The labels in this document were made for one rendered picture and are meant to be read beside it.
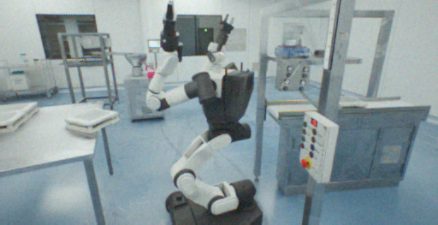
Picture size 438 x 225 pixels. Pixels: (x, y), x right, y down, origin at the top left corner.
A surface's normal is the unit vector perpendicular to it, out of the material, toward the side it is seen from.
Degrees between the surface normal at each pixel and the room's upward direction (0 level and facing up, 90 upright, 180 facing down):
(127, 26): 90
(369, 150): 90
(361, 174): 90
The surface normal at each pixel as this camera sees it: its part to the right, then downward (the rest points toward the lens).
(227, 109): -0.41, 0.29
